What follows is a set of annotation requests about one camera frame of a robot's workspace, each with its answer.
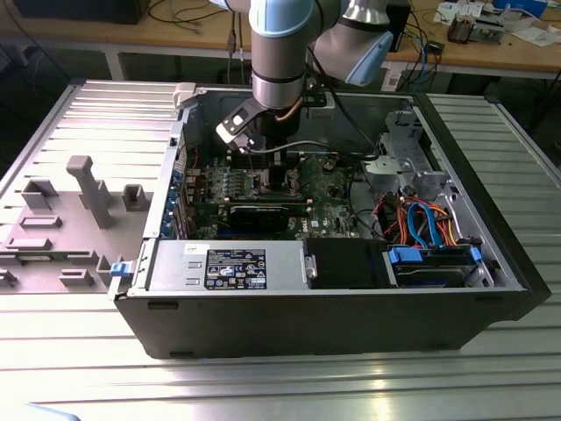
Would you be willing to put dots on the black graphics card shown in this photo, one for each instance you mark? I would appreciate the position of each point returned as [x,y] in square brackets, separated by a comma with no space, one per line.
[258,217]

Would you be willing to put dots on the wooden desk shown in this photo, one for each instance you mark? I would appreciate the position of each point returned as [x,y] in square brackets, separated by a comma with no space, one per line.
[131,33]

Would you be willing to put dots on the grey power supply unit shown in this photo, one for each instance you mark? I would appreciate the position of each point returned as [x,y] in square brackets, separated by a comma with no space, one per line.
[175,267]

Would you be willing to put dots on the green motherboard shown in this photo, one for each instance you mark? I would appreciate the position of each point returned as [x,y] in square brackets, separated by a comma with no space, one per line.
[324,206]

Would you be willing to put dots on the silver metal drive cage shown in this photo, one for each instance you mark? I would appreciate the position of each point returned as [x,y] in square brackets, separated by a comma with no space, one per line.
[385,169]

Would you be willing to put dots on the copper heat sink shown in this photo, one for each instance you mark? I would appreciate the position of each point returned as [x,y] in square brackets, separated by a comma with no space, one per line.
[459,30]

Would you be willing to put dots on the grey parts rack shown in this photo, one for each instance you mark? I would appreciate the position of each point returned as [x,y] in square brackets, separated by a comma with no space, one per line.
[66,237]

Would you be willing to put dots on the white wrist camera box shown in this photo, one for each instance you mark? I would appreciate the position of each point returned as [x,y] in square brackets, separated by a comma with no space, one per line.
[234,123]

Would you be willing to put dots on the black drive bay box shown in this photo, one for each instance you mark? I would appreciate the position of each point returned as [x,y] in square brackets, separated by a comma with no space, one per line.
[342,263]

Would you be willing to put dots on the hard disk in blue carrier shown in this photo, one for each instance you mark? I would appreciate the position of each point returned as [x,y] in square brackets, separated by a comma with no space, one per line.
[429,274]

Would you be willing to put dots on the grey metal device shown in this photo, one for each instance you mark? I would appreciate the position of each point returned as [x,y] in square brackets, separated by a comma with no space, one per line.
[486,31]

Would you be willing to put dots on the white case corner latch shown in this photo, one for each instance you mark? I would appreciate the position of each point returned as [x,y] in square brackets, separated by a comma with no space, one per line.
[184,94]

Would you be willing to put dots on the white paper sheets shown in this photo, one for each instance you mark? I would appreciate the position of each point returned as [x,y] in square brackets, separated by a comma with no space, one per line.
[456,9]
[539,37]

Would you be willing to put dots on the black tower box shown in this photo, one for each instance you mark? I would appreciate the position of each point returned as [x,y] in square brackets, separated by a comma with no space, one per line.
[401,26]

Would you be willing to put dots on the black box on desk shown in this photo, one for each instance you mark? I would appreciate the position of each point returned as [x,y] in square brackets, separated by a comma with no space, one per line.
[79,11]

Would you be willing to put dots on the small black box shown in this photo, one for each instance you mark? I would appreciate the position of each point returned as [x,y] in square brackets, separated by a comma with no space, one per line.
[436,47]

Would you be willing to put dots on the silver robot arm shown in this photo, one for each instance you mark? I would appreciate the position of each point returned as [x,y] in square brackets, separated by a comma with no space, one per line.
[276,52]

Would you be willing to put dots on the blue case latch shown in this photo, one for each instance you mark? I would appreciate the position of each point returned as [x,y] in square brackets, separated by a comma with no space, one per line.
[120,269]

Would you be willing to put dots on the CPU socket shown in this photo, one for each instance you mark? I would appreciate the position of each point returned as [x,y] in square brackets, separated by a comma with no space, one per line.
[255,187]

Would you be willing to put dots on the silver CPU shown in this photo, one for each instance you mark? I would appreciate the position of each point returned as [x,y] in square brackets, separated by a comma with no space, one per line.
[264,182]

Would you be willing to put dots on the black open PC case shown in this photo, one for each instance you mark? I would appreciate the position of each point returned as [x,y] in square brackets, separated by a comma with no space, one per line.
[307,324]

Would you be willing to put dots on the black RAM slot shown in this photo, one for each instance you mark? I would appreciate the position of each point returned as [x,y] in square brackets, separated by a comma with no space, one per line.
[267,199]

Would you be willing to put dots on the blue flat box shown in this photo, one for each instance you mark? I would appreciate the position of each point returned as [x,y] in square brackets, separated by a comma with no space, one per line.
[532,5]

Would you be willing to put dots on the thin metal locking lever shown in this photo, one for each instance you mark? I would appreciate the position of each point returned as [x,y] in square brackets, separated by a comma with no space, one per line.
[313,179]
[252,164]

